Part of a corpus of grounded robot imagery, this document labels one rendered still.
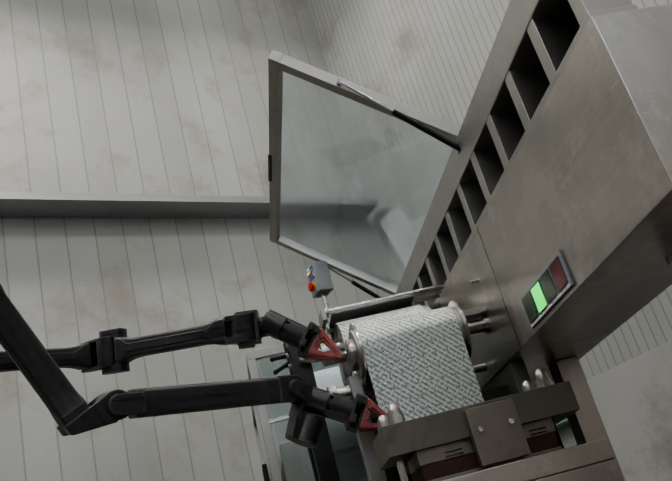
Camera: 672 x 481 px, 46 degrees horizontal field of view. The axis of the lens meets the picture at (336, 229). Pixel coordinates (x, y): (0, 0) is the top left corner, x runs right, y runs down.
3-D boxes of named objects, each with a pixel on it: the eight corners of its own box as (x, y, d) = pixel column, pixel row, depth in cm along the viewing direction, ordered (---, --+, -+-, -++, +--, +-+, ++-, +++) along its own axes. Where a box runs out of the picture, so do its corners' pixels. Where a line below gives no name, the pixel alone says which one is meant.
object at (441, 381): (390, 449, 174) (367, 368, 181) (491, 424, 178) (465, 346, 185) (390, 449, 173) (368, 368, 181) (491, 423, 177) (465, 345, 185)
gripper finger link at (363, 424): (392, 437, 172) (350, 424, 173) (388, 443, 179) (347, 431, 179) (399, 407, 175) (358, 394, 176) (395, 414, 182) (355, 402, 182)
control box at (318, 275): (307, 299, 254) (300, 270, 258) (326, 297, 257) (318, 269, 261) (315, 290, 248) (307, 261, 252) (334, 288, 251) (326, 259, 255)
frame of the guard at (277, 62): (263, 252, 298) (272, 236, 301) (400, 313, 291) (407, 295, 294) (259, 66, 195) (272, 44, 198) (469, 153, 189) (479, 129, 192)
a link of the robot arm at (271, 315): (254, 327, 189) (265, 306, 190) (258, 330, 196) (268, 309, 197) (280, 340, 188) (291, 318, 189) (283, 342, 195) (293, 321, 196)
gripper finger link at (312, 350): (336, 365, 186) (300, 348, 187) (334, 374, 192) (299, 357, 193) (348, 340, 188) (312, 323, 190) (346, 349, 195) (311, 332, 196)
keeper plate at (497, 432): (480, 467, 154) (462, 412, 158) (528, 455, 155) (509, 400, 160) (483, 465, 151) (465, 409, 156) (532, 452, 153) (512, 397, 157)
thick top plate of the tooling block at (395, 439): (379, 470, 168) (372, 441, 170) (555, 425, 174) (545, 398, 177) (389, 457, 153) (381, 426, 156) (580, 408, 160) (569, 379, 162)
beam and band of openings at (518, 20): (369, 428, 399) (358, 385, 408) (385, 425, 400) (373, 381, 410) (591, 20, 121) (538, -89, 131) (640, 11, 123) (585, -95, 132)
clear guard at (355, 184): (277, 238, 296) (277, 237, 296) (401, 293, 290) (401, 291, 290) (279, 64, 201) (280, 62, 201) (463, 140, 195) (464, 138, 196)
